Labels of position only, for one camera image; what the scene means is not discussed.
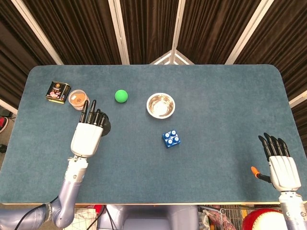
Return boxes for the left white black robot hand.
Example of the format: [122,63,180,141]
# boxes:
[70,99,107,159]

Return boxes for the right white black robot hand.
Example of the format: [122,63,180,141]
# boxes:
[250,132,302,192]

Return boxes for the black faceted cup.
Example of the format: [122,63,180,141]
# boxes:
[102,114,112,137]

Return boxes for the clear plastic jar orange contents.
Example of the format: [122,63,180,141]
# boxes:
[68,89,91,111]

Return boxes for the red and white ball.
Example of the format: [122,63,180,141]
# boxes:
[241,207,287,230]

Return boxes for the black rectangular food tin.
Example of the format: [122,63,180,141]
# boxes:
[45,80,72,104]

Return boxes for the green rubber ball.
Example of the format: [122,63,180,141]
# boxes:
[114,89,129,104]

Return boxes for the white grid pattern bag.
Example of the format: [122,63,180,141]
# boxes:
[69,207,98,230]

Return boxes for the stainless steel bowl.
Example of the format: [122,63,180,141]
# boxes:
[146,93,176,119]

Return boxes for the red shoe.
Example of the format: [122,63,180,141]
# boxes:
[0,116,9,133]

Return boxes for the colourful plastic bag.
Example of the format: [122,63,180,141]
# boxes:
[199,209,243,230]

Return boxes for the blue building block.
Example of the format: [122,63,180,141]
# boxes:
[161,129,182,150]

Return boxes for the teal felt table cloth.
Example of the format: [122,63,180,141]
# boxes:
[0,64,307,205]

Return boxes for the grey blue robot torso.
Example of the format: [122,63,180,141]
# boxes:
[97,204,199,230]

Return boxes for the brown pleated curtain panel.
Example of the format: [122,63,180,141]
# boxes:
[23,0,123,65]
[119,0,180,65]
[178,0,262,65]
[234,0,307,101]
[0,0,59,108]

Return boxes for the white triangular partition foot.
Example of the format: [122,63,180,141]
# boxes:
[150,49,194,65]

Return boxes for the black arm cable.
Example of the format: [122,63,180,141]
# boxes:
[18,195,59,230]

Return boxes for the metal wire cart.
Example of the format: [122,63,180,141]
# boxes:
[198,205,283,230]

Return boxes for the white partition frame post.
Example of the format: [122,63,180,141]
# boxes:
[11,0,64,65]
[224,0,268,65]
[289,90,307,108]
[0,98,19,115]
[170,0,187,53]
[107,0,130,65]

